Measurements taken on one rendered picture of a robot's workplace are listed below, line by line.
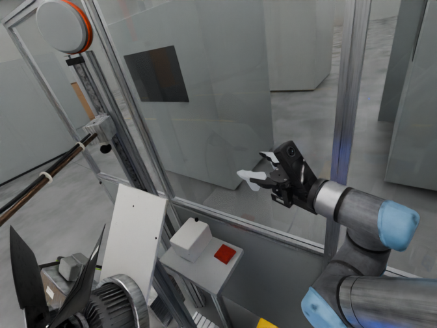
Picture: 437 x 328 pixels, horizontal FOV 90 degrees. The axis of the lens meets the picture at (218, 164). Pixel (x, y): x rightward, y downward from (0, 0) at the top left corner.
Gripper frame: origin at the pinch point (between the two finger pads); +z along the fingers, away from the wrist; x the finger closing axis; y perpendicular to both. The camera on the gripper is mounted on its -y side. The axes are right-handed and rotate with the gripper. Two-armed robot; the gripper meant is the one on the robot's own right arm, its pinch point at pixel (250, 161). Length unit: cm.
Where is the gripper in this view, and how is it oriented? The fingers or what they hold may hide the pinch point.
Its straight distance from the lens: 60.2
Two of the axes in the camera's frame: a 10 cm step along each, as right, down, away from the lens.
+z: -6.3, -3.0, 7.2
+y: 3.0, 7.6, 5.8
